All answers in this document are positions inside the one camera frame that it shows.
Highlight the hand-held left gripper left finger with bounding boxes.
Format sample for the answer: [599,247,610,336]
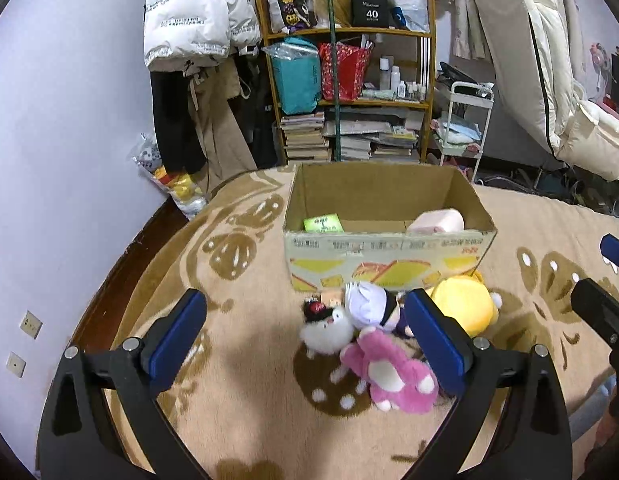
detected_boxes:
[36,287,210,480]

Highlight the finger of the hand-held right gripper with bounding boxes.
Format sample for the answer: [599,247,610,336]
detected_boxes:
[571,277,619,346]
[600,234,619,276]

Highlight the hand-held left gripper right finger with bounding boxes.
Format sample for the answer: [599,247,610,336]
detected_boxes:
[399,287,575,480]

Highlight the pink bear plush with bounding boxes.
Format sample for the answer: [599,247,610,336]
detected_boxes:
[339,326,439,414]

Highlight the yellow plush toy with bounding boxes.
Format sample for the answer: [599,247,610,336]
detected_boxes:
[423,271,503,338]

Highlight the lavender-haired doll plush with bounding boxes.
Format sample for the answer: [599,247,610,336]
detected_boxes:
[343,281,415,339]

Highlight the printed cardboard box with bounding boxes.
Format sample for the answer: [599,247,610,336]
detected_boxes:
[282,161,499,293]

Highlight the white fluffy plush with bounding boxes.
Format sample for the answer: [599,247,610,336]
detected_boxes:
[299,297,357,358]

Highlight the beige patterned blanket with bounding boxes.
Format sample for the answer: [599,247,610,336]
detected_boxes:
[72,165,619,480]

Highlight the pink pouch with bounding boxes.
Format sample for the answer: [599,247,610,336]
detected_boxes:
[406,208,465,234]

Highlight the plastic bag of toys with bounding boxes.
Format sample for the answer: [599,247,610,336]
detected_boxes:
[132,132,210,221]

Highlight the green packet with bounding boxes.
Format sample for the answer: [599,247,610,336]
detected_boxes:
[303,215,344,233]

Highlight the light blue folded cloth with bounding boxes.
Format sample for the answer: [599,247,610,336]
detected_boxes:
[434,115,483,146]

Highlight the wide stack of books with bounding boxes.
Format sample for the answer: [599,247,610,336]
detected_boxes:
[334,110,425,162]

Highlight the beige coat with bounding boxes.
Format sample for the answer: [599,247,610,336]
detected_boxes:
[186,60,260,193]

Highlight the white metal cart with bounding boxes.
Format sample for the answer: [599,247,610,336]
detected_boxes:
[432,81,495,181]

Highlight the black hanging garment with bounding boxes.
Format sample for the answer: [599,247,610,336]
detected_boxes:
[150,67,208,173]

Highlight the black tote bag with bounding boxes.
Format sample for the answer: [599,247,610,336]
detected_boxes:
[234,52,280,170]

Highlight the narrow stack of books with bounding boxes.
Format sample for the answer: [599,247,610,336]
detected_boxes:
[279,111,333,162]

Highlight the cream folded mattress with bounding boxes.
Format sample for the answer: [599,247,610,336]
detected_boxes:
[467,0,619,183]

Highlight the group of white cosmetic bottles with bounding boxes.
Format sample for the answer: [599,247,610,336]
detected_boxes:
[379,56,430,102]

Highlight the red patterned bag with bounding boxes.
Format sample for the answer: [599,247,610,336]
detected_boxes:
[318,41,373,102]

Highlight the teal bag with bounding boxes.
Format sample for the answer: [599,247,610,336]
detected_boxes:
[269,37,323,115]

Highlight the cream hanging cloth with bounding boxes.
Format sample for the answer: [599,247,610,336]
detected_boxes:
[419,0,495,61]

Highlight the green pole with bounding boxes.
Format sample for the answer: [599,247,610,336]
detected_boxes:
[317,0,346,163]

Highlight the wooden shelf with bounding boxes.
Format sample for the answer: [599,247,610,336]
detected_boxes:
[254,0,437,165]

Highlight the white puffer jacket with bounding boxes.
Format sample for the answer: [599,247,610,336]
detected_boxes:
[143,0,262,72]

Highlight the black box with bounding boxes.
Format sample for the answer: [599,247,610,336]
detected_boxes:
[351,0,390,28]

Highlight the blonde wig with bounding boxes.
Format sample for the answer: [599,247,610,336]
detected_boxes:
[303,0,357,28]

